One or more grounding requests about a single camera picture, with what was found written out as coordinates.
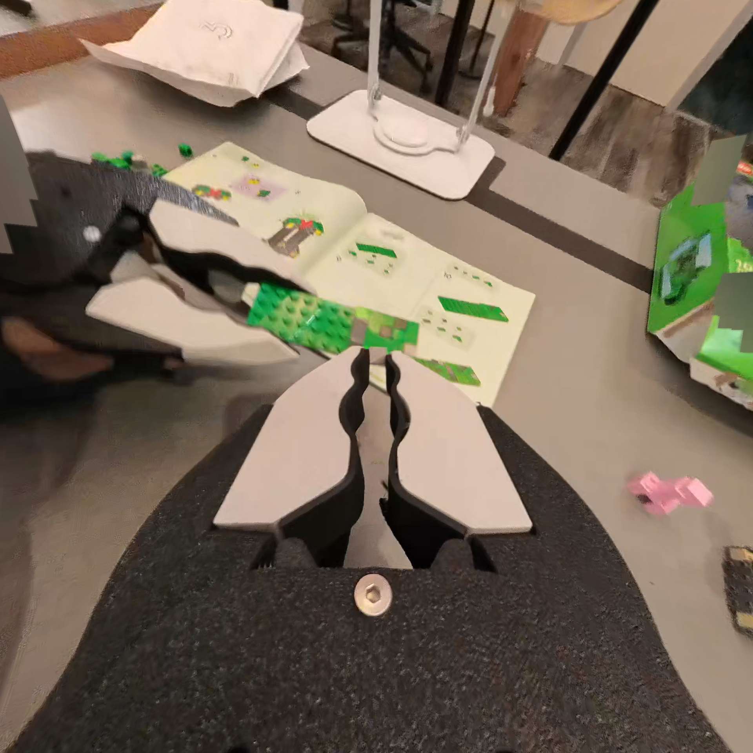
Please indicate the scatter of small green bricks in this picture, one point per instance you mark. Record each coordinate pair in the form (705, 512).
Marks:
(124, 159)

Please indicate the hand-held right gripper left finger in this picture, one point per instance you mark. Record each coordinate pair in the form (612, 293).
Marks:
(294, 459)

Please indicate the green brick set box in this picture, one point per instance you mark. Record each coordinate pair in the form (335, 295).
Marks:
(700, 282)

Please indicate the grey desk with brown edge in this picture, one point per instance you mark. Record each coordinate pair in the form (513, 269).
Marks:
(59, 41)

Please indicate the black brick tower model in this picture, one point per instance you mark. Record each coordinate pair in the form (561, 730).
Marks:
(741, 588)

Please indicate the small pink brick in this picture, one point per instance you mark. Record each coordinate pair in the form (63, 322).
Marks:
(671, 492)

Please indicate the building instruction booklet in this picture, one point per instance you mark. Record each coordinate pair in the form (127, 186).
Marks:
(388, 271)

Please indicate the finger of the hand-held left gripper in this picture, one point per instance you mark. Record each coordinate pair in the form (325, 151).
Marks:
(212, 235)
(177, 324)

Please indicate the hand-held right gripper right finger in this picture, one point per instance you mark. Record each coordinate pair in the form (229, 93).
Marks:
(459, 459)

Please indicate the person's left hand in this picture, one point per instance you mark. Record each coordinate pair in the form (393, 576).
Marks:
(53, 350)

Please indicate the green studded brick plate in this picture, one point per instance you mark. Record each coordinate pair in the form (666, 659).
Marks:
(330, 320)

